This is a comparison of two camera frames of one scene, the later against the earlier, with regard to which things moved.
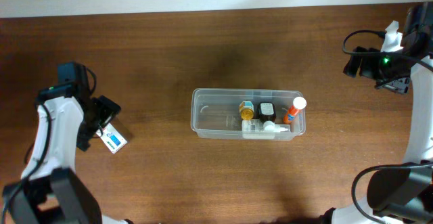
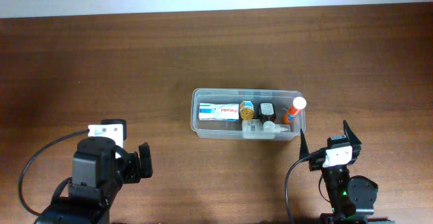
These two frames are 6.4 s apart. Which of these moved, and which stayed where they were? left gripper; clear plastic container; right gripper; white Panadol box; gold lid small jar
Moved: left gripper; white Panadol box; right gripper
Stayed: clear plastic container; gold lid small jar
